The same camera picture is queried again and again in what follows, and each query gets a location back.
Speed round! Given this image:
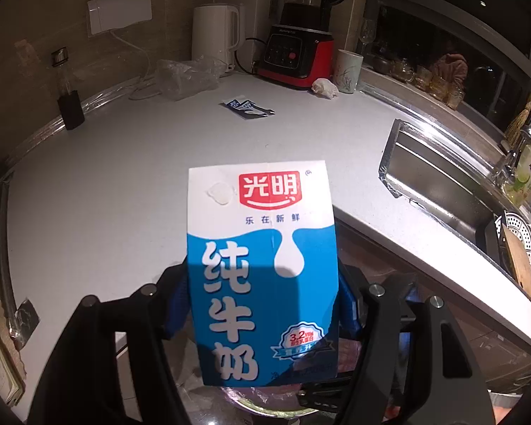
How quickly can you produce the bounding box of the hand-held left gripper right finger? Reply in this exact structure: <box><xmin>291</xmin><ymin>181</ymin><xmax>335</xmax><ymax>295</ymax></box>
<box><xmin>332</xmin><ymin>263</ymin><xmax>492</xmax><ymax>425</ymax></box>

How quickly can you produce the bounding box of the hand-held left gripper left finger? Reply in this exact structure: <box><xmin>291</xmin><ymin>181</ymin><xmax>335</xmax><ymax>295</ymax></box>
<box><xmin>27</xmin><ymin>266</ymin><xmax>192</xmax><ymax>425</ymax></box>

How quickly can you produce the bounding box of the blue and white milk carton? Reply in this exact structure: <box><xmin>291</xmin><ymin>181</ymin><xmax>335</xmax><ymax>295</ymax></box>
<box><xmin>187</xmin><ymin>159</ymin><xmax>341</xmax><ymax>388</ymax></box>

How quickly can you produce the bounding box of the crumpled foil tape piece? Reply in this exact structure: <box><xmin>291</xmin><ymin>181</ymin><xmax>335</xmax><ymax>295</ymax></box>
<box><xmin>9</xmin><ymin>299</ymin><xmax>40</xmax><ymax>346</ymax></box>

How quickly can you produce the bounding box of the stainless steel sink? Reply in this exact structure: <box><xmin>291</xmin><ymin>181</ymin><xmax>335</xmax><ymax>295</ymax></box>
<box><xmin>378</xmin><ymin>118</ymin><xmax>531</xmax><ymax>315</ymax></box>

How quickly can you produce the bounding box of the wooden cutting board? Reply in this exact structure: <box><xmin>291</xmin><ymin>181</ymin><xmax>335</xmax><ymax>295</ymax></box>
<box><xmin>500</xmin><ymin>223</ymin><xmax>531</xmax><ymax>304</ymax></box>

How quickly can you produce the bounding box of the round metal steamer rack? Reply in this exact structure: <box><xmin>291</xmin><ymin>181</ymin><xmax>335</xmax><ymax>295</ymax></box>
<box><xmin>493</xmin><ymin>210</ymin><xmax>531</xmax><ymax>275</ymax></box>

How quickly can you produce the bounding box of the beige paper pad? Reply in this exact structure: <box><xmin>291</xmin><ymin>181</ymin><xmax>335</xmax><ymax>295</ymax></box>
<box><xmin>0</xmin><ymin>266</ymin><xmax>27</xmax><ymax>408</ymax></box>

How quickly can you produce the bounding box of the torn blue white wrapper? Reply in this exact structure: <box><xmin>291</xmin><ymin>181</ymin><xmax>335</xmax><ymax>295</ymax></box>
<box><xmin>222</xmin><ymin>97</ymin><xmax>275</xmax><ymax>120</ymax></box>

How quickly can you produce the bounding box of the crumpled white tissue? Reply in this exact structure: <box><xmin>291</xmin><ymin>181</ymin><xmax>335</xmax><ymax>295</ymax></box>
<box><xmin>310</xmin><ymin>78</ymin><xmax>339</xmax><ymax>99</ymax></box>

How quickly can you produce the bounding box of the green dish soap bottle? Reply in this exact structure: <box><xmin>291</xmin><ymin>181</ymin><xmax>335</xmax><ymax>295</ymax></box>
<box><xmin>504</xmin><ymin>130</ymin><xmax>531</xmax><ymax>206</ymax></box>

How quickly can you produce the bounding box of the clear plastic bag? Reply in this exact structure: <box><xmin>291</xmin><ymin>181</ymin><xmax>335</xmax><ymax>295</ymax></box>
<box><xmin>154</xmin><ymin>55</ymin><xmax>226</xmax><ymax>102</ymax></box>

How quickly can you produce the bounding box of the chrome sink faucet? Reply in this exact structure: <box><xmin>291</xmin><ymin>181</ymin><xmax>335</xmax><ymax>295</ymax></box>
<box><xmin>493</xmin><ymin>80</ymin><xmax>531</xmax><ymax>187</ymax></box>

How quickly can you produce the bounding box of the pale ceramic cup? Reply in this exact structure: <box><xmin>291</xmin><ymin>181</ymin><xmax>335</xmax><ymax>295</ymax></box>
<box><xmin>335</xmin><ymin>50</ymin><xmax>364</xmax><ymax>95</ymax></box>

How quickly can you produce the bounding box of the dark glass bottle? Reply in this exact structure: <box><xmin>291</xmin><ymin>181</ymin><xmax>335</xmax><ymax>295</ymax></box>
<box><xmin>51</xmin><ymin>48</ymin><xmax>86</xmax><ymax>130</ymax></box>

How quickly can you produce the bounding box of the amber glass cup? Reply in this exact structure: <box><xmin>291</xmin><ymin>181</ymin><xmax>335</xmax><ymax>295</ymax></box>
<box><xmin>445</xmin><ymin>84</ymin><xmax>466</xmax><ymax>111</ymax></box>
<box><xmin>413</xmin><ymin>66</ymin><xmax>433</xmax><ymax>91</ymax></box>
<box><xmin>429</xmin><ymin>74</ymin><xmax>450</xmax><ymax>100</ymax></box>

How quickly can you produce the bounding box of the glass teapot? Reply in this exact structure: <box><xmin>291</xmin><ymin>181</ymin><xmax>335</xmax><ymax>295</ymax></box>
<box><xmin>390</xmin><ymin>58</ymin><xmax>417</xmax><ymax>84</ymax></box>

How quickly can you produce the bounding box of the straw dish brush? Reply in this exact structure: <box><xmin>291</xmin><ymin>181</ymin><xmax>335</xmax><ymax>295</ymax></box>
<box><xmin>504</xmin><ymin>91</ymin><xmax>531</xmax><ymax>147</ymax></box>

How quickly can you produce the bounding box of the red and black blender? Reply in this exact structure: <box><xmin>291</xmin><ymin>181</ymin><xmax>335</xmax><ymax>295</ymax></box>
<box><xmin>257</xmin><ymin>0</ymin><xmax>351</xmax><ymax>89</ymax></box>

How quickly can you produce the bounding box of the white electric kettle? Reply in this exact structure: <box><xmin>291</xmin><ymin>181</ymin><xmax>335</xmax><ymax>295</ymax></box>
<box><xmin>192</xmin><ymin>4</ymin><xmax>242</xmax><ymax>78</ymax></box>

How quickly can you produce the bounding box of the wine glass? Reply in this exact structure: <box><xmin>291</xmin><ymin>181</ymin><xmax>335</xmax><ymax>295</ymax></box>
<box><xmin>358</xmin><ymin>18</ymin><xmax>377</xmax><ymax>54</ymax></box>

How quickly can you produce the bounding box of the white power cable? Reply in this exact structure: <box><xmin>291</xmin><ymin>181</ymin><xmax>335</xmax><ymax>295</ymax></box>
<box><xmin>110</xmin><ymin>30</ymin><xmax>160</xmax><ymax>100</ymax></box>

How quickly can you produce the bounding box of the black power cable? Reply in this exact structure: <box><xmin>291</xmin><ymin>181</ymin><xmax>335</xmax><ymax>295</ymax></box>
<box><xmin>234</xmin><ymin>36</ymin><xmax>266</xmax><ymax>75</ymax></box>

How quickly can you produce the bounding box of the white wall socket plate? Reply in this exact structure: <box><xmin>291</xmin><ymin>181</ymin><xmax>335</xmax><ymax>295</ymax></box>
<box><xmin>87</xmin><ymin>0</ymin><xmax>153</xmax><ymax>36</ymax></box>

